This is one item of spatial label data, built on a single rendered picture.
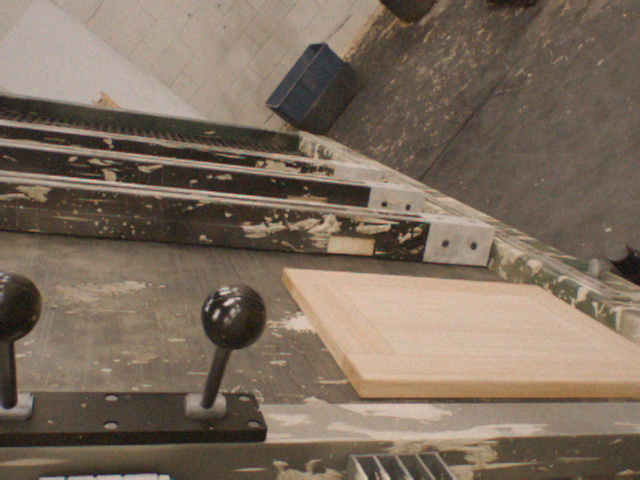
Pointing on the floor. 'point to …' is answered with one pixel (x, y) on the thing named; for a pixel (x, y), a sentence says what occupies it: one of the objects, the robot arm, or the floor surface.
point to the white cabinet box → (78, 65)
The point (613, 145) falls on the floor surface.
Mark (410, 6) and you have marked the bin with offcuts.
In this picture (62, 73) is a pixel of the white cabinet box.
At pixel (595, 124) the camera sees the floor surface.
